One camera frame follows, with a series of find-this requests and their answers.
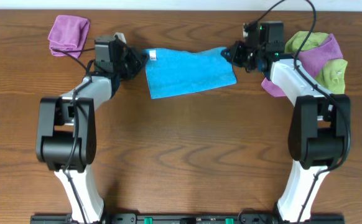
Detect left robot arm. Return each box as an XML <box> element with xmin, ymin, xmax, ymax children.
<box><xmin>30</xmin><ymin>32</ymin><xmax>148</xmax><ymax>223</ymax></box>

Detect folded purple cloth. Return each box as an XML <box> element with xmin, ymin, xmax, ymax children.
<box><xmin>48</xmin><ymin>15</ymin><xmax>90</xmax><ymax>58</ymax></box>

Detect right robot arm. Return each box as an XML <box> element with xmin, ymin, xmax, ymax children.
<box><xmin>221</xmin><ymin>21</ymin><xmax>351</xmax><ymax>223</ymax></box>

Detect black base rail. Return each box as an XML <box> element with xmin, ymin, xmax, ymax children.
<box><xmin>30</xmin><ymin>213</ymin><xmax>345</xmax><ymax>224</ymax></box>

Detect crumpled green cloth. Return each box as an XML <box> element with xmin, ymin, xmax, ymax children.
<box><xmin>284</xmin><ymin>30</ymin><xmax>348</xmax><ymax>95</ymax></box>

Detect blue microfiber cloth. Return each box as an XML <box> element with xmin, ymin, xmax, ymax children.
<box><xmin>144</xmin><ymin>47</ymin><xmax>237</xmax><ymax>99</ymax></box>

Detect crumpled purple cloth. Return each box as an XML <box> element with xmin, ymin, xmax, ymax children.
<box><xmin>260</xmin><ymin>33</ymin><xmax>344</xmax><ymax>98</ymax></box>

